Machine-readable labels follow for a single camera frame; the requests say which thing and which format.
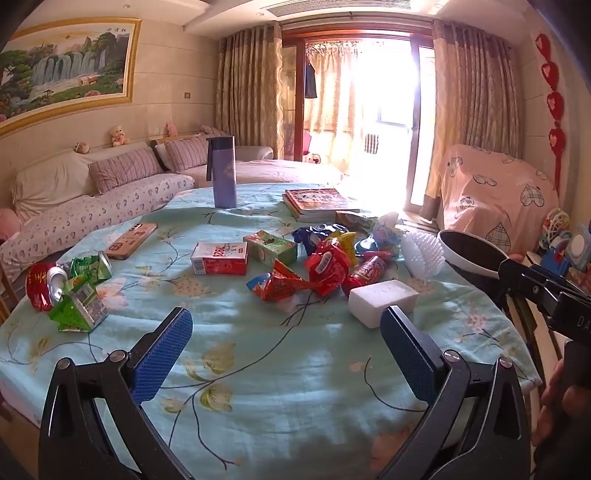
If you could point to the crumpled white tissue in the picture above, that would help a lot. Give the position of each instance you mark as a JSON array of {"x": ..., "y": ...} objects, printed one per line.
[{"x": 387, "y": 222}]

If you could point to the pink heart print cover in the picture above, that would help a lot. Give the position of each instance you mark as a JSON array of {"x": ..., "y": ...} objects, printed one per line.
[{"x": 498, "y": 194}]

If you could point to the red twisted snack wrapper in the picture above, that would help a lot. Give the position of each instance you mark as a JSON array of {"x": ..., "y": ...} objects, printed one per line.
[{"x": 277, "y": 284}]

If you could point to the light blue floral tablecloth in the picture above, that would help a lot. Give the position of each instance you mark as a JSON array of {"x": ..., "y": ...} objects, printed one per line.
[{"x": 277, "y": 369}]

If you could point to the white spiky brush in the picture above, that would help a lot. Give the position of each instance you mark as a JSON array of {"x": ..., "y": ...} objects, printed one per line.
[{"x": 422, "y": 256}]

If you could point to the plaid pillow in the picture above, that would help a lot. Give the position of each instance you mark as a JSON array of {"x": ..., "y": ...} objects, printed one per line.
[{"x": 213, "y": 130}]

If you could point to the person's right hand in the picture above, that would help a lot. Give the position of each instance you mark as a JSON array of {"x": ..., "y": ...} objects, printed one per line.
[{"x": 572, "y": 406}]

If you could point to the crushed green drink carton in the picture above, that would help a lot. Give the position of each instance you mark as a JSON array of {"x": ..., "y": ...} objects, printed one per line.
[{"x": 78, "y": 309}]

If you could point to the pink plush toy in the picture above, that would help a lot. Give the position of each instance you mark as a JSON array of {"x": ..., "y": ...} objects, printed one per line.
[{"x": 171, "y": 129}]

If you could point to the blue bottle-shaped drink packet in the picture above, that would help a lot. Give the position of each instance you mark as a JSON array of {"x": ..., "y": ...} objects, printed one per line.
[{"x": 371, "y": 244}]

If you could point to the white radiator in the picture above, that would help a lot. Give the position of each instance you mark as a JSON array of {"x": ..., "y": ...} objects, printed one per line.
[{"x": 371, "y": 143}]

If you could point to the red and white carton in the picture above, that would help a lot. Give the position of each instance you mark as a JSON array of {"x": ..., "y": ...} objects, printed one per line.
[{"x": 219, "y": 258}]

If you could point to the sofa with floral cover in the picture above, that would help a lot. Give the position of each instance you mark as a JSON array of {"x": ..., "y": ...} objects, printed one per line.
[{"x": 92, "y": 203}]

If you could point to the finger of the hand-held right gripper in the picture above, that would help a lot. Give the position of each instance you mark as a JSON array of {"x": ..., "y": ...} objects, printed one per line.
[
  {"x": 526, "y": 284},
  {"x": 561, "y": 277}
]

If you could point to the stack of picture books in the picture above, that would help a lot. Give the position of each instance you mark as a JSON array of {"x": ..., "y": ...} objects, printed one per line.
[{"x": 316, "y": 203}]

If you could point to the white and blue toy cube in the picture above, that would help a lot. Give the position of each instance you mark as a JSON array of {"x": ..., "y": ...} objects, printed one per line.
[{"x": 579, "y": 244}]

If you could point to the small plush bear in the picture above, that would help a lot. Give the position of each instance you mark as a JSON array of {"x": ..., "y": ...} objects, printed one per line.
[{"x": 82, "y": 146}]

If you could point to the red heart wall decoration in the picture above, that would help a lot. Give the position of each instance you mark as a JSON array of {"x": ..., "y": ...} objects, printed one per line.
[{"x": 551, "y": 92}]

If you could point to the large red snack wrapper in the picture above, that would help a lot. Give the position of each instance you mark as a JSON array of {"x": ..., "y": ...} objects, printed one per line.
[{"x": 328, "y": 270}]

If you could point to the smartphone with patterned case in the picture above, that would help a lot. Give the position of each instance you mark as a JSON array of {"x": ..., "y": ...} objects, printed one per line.
[{"x": 131, "y": 240}]

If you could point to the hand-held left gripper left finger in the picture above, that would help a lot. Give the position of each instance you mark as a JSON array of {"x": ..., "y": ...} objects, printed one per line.
[{"x": 161, "y": 360}]

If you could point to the white pillow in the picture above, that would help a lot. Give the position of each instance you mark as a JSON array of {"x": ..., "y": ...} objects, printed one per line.
[{"x": 46, "y": 177}]

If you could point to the blue snack wrapper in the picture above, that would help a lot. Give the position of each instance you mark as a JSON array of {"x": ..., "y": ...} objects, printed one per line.
[{"x": 307, "y": 240}]

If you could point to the round black trash bin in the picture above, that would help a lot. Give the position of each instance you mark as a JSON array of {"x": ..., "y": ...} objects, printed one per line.
[{"x": 471, "y": 251}]

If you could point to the striped pink pillow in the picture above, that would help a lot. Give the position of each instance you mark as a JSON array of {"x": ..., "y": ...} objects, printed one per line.
[
  {"x": 124, "y": 168},
  {"x": 187, "y": 152}
]

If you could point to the crushed red can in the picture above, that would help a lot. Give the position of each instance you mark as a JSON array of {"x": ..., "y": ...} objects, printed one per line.
[{"x": 39, "y": 286}]

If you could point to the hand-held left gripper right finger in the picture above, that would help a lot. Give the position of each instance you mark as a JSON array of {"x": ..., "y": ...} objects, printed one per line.
[{"x": 411, "y": 355}]

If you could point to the green milk carton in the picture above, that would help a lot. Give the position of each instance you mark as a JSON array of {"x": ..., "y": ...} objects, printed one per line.
[{"x": 270, "y": 247}]

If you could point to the framed landscape painting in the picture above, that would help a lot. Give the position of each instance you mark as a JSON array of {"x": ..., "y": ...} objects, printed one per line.
[{"x": 64, "y": 69}]

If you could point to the purple thermos bottle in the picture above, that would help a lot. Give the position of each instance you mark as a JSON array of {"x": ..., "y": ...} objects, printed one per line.
[{"x": 224, "y": 175}]

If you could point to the pink bottle-shaped drink packet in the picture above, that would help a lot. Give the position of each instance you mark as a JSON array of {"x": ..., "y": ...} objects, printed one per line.
[{"x": 367, "y": 274}]

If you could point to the white foam block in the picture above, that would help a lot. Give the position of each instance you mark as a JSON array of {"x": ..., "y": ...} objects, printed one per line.
[{"x": 381, "y": 297}]

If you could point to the white plush bear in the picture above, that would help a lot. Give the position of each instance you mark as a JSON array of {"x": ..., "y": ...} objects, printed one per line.
[{"x": 118, "y": 135}]

